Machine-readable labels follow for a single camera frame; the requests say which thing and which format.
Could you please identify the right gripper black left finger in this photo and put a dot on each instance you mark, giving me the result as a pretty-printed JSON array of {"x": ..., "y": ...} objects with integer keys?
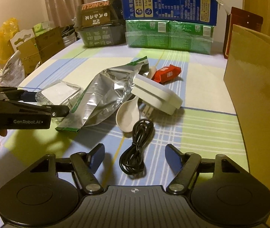
[{"x": 85, "y": 165}]

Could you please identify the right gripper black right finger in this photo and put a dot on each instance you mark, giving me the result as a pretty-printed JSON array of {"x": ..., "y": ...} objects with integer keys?
[{"x": 183, "y": 165}]

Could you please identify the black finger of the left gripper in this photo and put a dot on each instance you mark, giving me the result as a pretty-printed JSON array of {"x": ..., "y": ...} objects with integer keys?
[
  {"x": 59, "y": 110},
  {"x": 22, "y": 95}
]

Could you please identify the clear plastic box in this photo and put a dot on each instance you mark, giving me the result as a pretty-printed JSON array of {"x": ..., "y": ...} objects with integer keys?
[{"x": 59, "y": 93}]

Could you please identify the silver foil tea bag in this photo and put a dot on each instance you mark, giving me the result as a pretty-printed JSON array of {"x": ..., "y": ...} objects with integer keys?
[{"x": 103, "y": 96}]

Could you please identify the white ceramic spoon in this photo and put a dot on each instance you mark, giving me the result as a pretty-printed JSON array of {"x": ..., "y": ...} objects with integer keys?
[{"x": 127, "y": 115}]

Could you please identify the white power adapter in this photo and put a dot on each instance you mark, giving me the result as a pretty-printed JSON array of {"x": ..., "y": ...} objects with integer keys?
[{"x": 156, "y": 95}]

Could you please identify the red candy packet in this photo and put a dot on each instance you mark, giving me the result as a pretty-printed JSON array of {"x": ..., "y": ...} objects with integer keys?
[{"x": 166, "y": 74}]

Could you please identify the crumpled white plastic bag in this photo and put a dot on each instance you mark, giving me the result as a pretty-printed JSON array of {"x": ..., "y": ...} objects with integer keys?
[{"x": 13, "y": 73}]

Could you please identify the yellow plastic bag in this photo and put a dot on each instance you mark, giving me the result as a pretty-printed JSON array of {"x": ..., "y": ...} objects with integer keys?
[{"x": 7, "y": 31}]

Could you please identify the brown cardboard carton left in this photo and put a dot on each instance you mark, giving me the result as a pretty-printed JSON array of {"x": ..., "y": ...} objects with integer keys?
[{"x": 40, "y": 49}]

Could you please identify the green boxes on carton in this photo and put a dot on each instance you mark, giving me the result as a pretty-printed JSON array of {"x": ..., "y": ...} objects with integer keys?
[{"x": 43, "y": 27}]

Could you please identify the checkered tablecloth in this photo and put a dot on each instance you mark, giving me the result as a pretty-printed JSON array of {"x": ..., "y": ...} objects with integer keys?
[{"x": 204, "y": 122}]

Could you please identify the dark Honglu food box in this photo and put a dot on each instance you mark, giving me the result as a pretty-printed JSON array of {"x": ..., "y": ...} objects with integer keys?
[{"x": 101, "y": 23}]

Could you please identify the brown cardboard box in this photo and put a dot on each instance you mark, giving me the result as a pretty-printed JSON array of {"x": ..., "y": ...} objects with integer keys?
[{"x": 247, "y": 78}]

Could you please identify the green drink carton pack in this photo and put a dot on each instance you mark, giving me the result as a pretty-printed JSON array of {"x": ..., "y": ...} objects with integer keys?
[{"x": 172, "y": 35}]

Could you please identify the blue milk carton box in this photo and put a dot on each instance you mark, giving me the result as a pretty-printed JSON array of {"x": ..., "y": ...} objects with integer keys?
[{"x": 193, "y": 11}]

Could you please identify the white cardboard carton handle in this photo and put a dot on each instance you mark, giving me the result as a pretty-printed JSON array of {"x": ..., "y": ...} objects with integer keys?
[{"x": 21, "y": 37}]

